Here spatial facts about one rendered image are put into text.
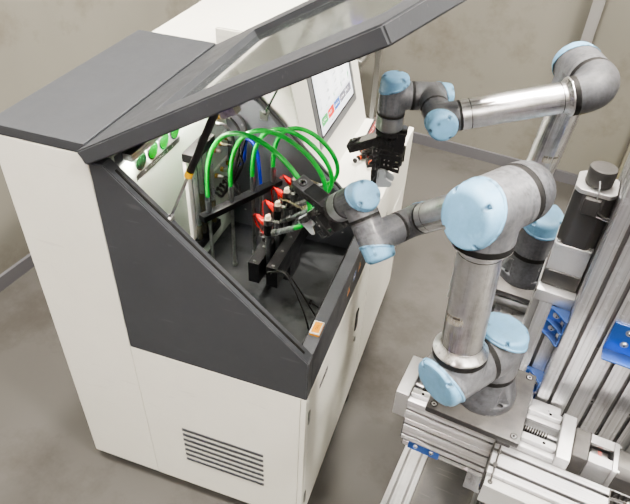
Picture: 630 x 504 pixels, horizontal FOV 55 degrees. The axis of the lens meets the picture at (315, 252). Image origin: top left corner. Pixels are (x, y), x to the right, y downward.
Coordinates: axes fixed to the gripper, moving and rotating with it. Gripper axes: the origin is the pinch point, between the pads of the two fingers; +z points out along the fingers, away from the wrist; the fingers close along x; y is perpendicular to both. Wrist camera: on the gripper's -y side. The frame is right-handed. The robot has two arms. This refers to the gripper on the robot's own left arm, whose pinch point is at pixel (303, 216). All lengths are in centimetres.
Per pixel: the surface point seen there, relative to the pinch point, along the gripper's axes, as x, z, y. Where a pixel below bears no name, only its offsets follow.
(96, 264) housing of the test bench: -49, 24, -23
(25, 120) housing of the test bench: -43, 7, -60
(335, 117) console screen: 57, 48, -19
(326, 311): -6.7, 12.0, 27.5
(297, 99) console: 34, 24, -30
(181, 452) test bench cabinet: -60, 74, 46
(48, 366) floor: -78, 156, -5
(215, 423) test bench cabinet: -47, 48, 40
